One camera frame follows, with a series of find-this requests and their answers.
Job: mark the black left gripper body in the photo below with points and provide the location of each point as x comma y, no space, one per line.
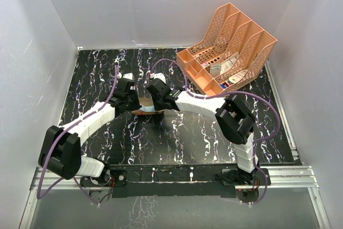
133,101

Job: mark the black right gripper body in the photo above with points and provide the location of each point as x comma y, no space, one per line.
157,103

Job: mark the brown glasses case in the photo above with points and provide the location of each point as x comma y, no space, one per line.
146,102

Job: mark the light blue cleaning cloth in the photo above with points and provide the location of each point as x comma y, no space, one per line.
147,109

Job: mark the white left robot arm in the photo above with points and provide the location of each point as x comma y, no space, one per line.
66,159

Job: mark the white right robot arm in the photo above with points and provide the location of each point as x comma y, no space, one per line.
232,115

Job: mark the grey folded pouch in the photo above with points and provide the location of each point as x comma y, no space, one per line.
215,69

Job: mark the red and blue small items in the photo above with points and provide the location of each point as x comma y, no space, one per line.
224,85

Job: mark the white round disc item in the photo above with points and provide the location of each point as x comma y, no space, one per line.
237,77

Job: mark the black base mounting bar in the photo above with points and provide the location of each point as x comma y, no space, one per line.
227,181

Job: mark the peach plastic desk organizer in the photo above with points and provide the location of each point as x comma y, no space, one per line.
236,42

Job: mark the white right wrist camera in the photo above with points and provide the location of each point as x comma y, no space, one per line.
160,76

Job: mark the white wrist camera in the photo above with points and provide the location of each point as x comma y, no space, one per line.
129,76
160,76

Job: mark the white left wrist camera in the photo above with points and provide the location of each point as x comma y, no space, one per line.
129,76

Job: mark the aluminium frame rail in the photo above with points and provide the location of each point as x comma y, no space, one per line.
277,176

